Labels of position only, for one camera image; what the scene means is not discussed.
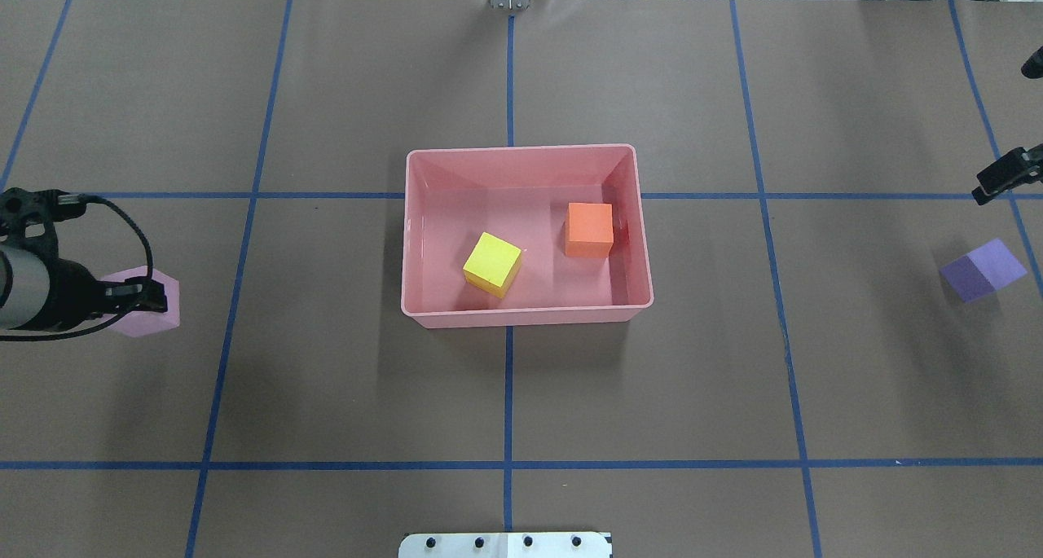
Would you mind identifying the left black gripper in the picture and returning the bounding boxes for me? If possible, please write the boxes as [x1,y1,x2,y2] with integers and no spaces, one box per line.
[45,260,169,331]

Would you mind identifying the pink foam block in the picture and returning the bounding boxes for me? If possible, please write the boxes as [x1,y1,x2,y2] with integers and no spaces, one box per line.
[107,269,180,338]

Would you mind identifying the purple foam block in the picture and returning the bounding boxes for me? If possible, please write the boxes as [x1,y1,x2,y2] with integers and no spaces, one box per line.
[940,238,1028,304]

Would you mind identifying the yellow foam block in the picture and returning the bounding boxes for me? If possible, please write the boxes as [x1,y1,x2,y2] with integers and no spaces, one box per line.
[462,232,524,299]

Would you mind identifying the orange foam block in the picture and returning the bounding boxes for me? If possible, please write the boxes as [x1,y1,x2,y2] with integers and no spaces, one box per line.
[564,202,614,260]

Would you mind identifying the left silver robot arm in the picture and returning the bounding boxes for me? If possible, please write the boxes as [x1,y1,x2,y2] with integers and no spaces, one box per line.
[1,248,181,338]

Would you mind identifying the pink plastic bin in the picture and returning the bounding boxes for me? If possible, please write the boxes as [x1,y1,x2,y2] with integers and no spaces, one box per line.
[401,143,654,329]

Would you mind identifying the black camera cable left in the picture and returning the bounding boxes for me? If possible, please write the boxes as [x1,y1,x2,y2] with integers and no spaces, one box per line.
[0,193,156,343]

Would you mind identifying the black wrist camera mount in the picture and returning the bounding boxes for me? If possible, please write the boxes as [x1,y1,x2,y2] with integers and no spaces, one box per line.
[1,187,86,261]

